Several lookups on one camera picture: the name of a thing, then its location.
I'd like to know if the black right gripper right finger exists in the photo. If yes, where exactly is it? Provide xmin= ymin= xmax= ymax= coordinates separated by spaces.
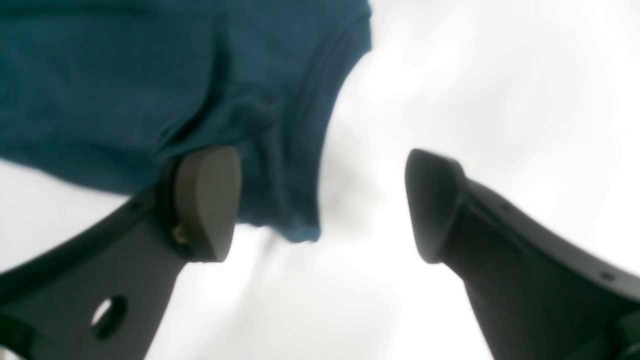
xmin=405 ymin=149 xmax=640 ymax=360

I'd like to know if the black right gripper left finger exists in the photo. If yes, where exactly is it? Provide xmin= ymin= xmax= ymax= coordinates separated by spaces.
xmin=1 ymin=146 xmax=242 ymax=360

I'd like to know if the dark teal T-shirt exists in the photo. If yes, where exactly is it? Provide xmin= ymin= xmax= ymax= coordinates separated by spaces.
xmin=0 ymin=0 xmax=371 ymax=243

